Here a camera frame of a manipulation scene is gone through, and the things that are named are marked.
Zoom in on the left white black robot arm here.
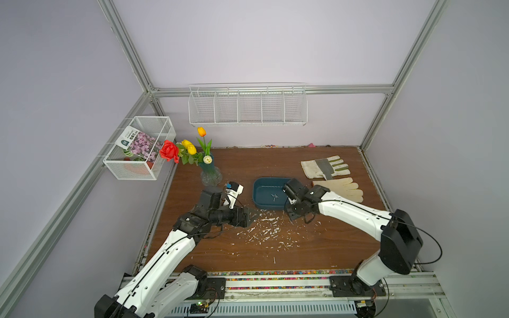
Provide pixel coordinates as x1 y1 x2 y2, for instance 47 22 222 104
94 187 258 317

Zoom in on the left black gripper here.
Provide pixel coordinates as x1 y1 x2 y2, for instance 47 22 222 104
209 203 258 227

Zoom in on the white wire side basket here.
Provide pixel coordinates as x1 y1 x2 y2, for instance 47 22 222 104
103 116 176 181

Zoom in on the purple flower packet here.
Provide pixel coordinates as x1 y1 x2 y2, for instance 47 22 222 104
115 126 163 163

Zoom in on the white wire wall shelf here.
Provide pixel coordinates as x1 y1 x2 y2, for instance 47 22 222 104
188 82 308 126

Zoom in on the teal plastic storage box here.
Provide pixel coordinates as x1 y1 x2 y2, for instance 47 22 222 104
253 177 304 211

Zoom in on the yellow artificial tulips bunch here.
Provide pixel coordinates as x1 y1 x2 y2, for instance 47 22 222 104
176 127 213 166

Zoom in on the cream canvas work glove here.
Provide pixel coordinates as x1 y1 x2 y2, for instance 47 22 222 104
312 178 364 203

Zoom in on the red artificial rose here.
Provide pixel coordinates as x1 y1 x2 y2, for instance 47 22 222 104
159 140 180 164

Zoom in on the glass flower vase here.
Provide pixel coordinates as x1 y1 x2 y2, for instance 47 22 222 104
198 155 223 186

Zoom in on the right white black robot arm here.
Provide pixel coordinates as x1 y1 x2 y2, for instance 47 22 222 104
282 178 424 295

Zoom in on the white grey work glove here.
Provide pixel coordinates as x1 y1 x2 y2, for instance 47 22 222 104
300 156 351 180

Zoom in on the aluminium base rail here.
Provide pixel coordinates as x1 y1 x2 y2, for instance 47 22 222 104
107 271 458 318

